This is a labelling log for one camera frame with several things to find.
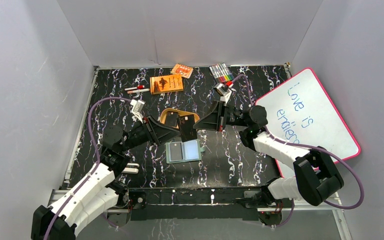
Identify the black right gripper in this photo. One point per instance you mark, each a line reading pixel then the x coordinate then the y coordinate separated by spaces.
pixel 214 119

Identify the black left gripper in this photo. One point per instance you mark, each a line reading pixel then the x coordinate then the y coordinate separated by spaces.
pixel 149 129

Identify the mint green card holder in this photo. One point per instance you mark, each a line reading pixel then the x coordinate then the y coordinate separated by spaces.
pixel 191 151

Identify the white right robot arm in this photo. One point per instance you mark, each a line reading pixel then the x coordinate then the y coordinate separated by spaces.
pixel 315 178

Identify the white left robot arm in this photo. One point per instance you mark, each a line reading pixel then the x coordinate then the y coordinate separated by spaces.
pixel 98 190

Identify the black credit card stack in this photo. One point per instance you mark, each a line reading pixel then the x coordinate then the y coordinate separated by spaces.
pixel 171 119

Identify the small orange card box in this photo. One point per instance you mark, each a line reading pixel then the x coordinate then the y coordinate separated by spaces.
pixel 183 70

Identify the orange oval tray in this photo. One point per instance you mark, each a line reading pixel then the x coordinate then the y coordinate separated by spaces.
pixel 162 116

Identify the white clip block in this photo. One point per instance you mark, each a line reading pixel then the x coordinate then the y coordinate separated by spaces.
pixel 131 168

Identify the white marker pen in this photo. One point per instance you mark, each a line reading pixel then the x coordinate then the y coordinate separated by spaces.
pixel 138 91

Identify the coloured marker pack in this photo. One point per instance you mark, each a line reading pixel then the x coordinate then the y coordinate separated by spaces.
pixel 221 72

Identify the orange book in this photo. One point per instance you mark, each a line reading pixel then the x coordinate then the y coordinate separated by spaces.
pixel 166 84

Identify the red capped marker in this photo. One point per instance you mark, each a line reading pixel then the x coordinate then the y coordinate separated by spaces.
pixel 139 87

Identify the pink framed whiteboard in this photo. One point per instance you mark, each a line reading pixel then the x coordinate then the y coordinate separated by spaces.
pixel 301 111

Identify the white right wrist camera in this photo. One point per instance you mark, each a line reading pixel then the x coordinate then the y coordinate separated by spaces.
pixel 224 92

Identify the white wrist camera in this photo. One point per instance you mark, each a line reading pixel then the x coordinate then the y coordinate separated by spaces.
pixel 224 92
pixel 137 106

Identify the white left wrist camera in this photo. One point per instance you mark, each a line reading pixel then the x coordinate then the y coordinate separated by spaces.
pixel 137 106

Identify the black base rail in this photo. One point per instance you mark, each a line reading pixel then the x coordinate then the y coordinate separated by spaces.
pixel 195 202

